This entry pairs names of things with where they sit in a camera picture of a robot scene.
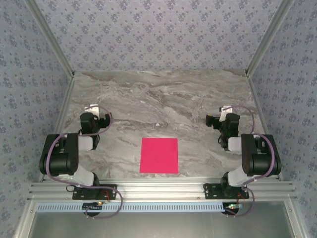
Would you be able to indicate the pink paper sheet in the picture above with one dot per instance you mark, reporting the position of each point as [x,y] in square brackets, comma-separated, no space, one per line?
[159,155]

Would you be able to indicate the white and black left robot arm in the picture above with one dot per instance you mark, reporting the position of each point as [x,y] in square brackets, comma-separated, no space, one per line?
[59,161]

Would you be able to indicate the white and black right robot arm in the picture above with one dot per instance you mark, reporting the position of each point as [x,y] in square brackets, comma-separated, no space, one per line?
[260,161]

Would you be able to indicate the small black controller board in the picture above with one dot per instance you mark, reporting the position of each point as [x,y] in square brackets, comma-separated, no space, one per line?
[232,206]
[91,207]

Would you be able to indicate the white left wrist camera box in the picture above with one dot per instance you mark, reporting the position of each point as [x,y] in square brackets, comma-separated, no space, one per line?
[92,108]

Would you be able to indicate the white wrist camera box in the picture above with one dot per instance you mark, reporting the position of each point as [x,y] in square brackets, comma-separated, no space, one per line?
[224,109]
[92,108]

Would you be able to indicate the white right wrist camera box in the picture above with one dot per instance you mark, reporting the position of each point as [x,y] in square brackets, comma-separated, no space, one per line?
[224,109]

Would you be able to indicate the aluminium table side rail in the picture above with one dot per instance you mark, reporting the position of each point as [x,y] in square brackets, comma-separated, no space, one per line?
[60,119]
[262,119]

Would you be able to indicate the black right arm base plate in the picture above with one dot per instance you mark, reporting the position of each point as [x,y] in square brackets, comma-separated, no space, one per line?
[210,192]

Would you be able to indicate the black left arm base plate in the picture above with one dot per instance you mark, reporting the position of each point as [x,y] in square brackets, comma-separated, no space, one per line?
[110,192]

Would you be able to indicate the aluminium mounting rail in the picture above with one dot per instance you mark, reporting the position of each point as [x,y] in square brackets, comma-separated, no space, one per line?
[158,189]

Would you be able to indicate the aluminium frame post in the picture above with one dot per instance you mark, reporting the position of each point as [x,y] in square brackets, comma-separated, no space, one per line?
[52,41]
[268,41]

